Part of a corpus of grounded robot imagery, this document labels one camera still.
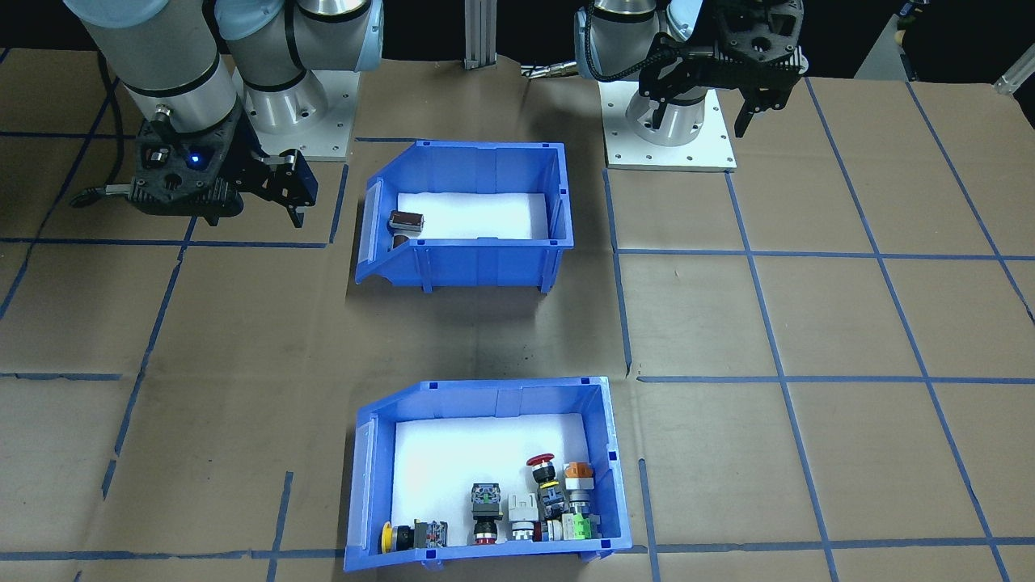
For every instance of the blue plastic capacitor bin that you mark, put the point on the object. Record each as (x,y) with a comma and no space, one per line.
(485,263)

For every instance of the blue plastic switch bin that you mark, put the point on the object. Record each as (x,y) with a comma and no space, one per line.
(485,559)

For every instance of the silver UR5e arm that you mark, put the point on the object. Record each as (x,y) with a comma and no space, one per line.
(154,48)
(623,32)

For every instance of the dark brown cylindrical capacitor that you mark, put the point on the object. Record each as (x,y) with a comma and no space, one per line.
(407,221)

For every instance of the grey metal panel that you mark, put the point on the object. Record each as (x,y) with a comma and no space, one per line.
(881,48)

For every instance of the white foam liner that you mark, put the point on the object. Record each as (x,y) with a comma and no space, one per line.
(453,461)

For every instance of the red mushroom push button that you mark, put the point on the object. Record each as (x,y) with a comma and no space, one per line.
(543,477)

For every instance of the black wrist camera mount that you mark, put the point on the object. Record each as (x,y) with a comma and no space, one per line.
(760,28)
(158,174)

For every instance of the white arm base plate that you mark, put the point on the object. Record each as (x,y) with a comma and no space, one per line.
(711,145)
(340,121)

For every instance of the aluminium profile post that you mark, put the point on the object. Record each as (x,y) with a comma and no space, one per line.
(479,32)

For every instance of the aluminium frame bar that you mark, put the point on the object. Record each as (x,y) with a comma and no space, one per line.
(1017,81)

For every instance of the black switch with red button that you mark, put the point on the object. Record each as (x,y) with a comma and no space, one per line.
(487,501)

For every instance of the yellow push button switch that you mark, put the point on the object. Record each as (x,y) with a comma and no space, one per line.
(424,535)

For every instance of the white push button switch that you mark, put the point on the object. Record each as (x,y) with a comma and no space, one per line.
(523,509)

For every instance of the orange push button switch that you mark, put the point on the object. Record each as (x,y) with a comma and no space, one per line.
(579,473)

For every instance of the green white switch block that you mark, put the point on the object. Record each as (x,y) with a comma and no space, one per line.
(578,528)

